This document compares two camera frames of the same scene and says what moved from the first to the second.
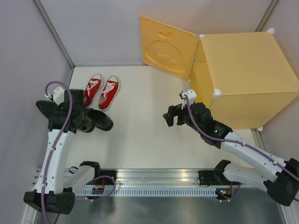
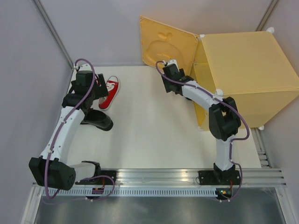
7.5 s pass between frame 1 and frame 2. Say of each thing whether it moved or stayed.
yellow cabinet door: stayed
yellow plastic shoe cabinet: stayed
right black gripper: moved
